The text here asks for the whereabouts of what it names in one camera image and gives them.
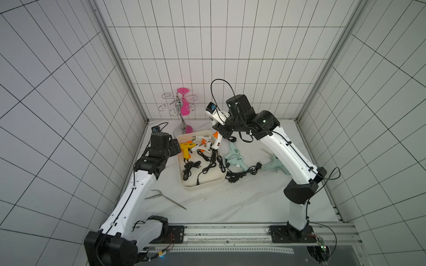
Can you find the yellow glue gun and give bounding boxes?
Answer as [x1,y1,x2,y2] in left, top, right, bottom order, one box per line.
[180,141,196,161]

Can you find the white glue gun orange trigger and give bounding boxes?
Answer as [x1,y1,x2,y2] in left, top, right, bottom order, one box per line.
[211,131,223,150]

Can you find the mint green glue gun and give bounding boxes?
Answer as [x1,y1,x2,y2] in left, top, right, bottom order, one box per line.
[224,143,240,166]

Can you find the small mint glue gun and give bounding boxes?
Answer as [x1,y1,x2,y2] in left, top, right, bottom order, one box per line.
[229,156,249,171]

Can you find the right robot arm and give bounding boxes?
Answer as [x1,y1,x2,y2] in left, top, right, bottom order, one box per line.
[206,94,327,235]

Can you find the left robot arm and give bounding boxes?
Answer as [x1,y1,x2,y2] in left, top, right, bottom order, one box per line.
[83,132,181,266]

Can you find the cream plastic storage tray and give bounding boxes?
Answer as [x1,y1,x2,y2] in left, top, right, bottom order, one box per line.
[177,130,226,190]

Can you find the chrome cup holder stand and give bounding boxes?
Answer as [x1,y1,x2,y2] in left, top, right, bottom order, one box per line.
[158,88,198,137]

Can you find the metal tongs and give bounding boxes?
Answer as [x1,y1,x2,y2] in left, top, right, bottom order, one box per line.
[145,190,187,210]

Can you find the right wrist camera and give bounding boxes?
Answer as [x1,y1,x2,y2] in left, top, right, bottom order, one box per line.
[206,102,230,126]

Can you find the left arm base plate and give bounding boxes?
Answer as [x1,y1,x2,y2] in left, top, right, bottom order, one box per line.
[150,226,185,244]

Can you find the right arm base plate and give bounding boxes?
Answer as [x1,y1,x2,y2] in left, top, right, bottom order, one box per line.
[268,225,317,244]

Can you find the aluminium mounting rail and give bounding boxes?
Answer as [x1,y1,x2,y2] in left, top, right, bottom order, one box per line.
[142,222,366,257]

